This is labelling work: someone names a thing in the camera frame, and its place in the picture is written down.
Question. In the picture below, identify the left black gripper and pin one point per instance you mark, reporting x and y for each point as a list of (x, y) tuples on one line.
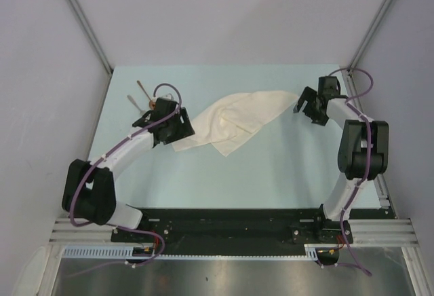
[(184, 129)]

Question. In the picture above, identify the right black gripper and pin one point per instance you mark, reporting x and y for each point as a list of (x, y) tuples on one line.
[(308, 95)]

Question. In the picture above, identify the white cloth napkin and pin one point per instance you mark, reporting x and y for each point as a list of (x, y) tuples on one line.
[(233, 120)]

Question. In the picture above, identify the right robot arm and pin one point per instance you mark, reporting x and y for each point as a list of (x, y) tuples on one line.
[(364, 145)]

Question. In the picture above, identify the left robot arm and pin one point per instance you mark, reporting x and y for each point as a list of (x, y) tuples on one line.
[(89, 191)]

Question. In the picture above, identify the copper spoon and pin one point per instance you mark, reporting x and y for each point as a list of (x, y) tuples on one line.
[(151, 101)]

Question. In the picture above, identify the silver fork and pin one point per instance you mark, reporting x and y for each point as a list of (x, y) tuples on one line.
[(134, 103)]

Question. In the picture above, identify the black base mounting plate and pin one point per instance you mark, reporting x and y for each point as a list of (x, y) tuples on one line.
[(240, 232)]

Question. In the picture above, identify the aluminium cross rail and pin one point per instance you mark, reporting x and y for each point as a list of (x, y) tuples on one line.
[(366, 232)]

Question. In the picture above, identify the right aluminium frame post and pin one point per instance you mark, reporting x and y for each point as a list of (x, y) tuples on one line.
[(374, 26)]

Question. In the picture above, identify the aluminium frame post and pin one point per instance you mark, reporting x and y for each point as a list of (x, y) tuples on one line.
[(374, 26), (90, 35)]

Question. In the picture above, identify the left aluminium frame post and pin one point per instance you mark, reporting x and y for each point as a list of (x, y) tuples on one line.
[(90, 35)]

